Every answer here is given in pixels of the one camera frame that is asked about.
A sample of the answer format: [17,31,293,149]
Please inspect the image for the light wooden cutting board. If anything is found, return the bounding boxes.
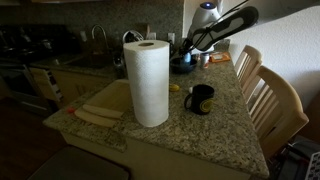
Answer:
[83,79,132,113]

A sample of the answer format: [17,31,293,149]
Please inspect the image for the wooden flat utensil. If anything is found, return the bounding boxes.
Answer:
[73,109,118,129]
[82,103,124,120]

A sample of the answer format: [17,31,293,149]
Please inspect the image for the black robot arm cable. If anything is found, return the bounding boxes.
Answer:
[173,0,251,59]

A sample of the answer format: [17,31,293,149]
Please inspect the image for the chrome kitchen faucet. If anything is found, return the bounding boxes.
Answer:
[90,24,110,54]

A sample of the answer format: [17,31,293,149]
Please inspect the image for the blue cup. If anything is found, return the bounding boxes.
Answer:
[182,51,193,65]

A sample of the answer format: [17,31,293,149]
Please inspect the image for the black kitchen stove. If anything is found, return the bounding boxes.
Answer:
[0,24,81,114]

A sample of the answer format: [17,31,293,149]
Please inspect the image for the steel kitchen sink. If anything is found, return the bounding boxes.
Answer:
[63,53,116,70]

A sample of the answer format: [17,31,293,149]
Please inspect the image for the light wooden slat chair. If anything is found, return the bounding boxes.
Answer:
[248,65,310,161]
[234,44,264,101]

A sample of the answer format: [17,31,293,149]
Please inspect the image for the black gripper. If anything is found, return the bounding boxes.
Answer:
[178,38,195,58]

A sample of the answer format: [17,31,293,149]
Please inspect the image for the dark grey floor mat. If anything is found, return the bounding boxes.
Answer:
[28,144,131,180]

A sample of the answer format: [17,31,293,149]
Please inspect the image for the white looped wire handle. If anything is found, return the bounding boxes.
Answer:
[121,29,145,44]

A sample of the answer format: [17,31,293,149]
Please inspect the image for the black mug yellow logo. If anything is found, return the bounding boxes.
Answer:
[183,84,215,116]

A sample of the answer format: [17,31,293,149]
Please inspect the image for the striped hanging dish towel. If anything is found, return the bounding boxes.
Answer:
[29,67,64,103]

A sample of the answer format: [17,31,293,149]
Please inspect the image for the orange flat box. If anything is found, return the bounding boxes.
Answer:
[209,51,232,64]

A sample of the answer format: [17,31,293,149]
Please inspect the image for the wooden spoon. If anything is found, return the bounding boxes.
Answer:
[144,23,151,40]

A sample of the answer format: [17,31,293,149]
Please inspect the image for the white paper towel roll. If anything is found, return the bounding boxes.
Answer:
[123,39,171,128]

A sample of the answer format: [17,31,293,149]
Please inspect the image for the small yellow object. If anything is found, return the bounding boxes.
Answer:
[169,83,181,93]

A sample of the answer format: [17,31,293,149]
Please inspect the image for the white mesh panel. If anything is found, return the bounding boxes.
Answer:
[304,151,320,180]

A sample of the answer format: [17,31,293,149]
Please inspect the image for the dark blue speckled bowl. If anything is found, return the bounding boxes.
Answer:
[169,56,198,75]

